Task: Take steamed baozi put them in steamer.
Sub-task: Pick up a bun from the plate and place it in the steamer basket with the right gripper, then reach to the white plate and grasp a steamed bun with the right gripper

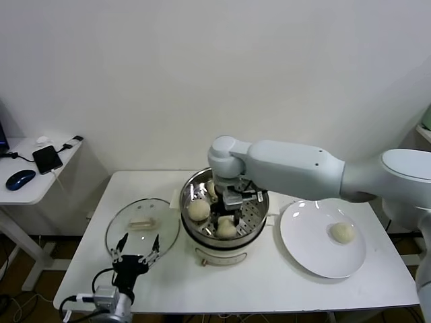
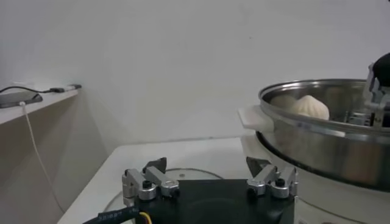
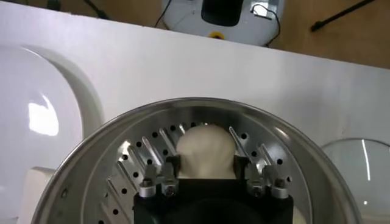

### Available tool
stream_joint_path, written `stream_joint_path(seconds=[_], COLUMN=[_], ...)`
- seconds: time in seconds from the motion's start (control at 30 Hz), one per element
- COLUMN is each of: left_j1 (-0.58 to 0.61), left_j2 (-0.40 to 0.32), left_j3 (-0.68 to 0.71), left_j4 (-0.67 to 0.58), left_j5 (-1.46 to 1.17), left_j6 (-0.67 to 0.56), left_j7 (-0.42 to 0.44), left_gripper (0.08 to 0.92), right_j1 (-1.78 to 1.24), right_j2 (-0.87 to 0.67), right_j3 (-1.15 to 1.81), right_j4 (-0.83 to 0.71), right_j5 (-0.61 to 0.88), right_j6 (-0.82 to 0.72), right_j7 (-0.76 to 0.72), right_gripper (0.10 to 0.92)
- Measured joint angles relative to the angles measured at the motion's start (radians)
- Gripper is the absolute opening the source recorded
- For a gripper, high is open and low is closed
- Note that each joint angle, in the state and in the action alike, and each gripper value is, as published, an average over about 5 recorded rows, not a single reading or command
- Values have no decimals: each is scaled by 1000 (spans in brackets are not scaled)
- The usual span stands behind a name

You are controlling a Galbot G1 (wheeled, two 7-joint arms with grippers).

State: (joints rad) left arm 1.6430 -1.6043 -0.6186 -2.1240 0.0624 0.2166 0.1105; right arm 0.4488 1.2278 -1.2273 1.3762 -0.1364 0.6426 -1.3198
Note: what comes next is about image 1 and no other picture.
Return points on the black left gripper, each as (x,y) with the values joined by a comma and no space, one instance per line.
(129,269)

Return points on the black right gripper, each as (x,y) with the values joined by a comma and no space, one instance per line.
(229,211)

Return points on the white steamed baozi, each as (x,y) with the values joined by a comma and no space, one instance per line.
(211,188)
(225,229)
(198,210)
(341,232)

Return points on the round glass pot lid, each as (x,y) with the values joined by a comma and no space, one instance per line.
(141,208)

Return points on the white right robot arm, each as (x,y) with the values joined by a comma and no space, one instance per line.
(286,168)

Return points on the steel perforated steamer basket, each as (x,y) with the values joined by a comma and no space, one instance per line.
(256,215)

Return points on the white electric cooker base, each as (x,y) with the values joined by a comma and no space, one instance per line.
(219,257)

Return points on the white round plate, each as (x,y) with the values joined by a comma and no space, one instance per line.
(303,235)

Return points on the white side desk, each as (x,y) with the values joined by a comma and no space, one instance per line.
(27,196)

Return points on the black smartphone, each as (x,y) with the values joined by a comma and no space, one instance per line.
(48,160)

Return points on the black usb adapter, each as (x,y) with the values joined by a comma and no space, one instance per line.
(76,139)

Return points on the blue computer mouse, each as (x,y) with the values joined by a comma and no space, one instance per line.
(20,180)

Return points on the white crumpled tissue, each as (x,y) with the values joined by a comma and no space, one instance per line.
(41,139)

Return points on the dark laptop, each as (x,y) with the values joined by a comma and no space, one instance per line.
(2,134)

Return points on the white shelf desk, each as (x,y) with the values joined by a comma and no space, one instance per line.
(425,134)

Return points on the pale green appliance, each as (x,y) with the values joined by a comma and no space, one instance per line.
(427,117)

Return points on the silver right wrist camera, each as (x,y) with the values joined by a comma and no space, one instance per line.
(234,198)

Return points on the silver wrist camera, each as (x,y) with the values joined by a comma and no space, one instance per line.
(234,198)
(106,296)

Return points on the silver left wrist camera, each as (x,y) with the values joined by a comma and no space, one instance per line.
(106,296)

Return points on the small table edge bracket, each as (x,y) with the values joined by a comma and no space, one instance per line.
(89,215)

